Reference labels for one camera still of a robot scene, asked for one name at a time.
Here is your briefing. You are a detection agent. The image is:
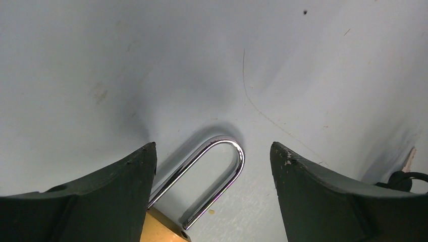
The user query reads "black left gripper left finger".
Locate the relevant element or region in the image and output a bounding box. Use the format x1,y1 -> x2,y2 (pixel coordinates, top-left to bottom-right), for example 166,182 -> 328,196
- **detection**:
1,142 -> 157,241

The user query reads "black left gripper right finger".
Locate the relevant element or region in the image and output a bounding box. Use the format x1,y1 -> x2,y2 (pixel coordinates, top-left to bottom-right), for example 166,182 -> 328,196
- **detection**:
270,142 -> 427,241

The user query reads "small brass padlock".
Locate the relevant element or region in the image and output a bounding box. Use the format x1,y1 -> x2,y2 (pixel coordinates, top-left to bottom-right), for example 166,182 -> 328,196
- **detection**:
139,135 -> 246,242

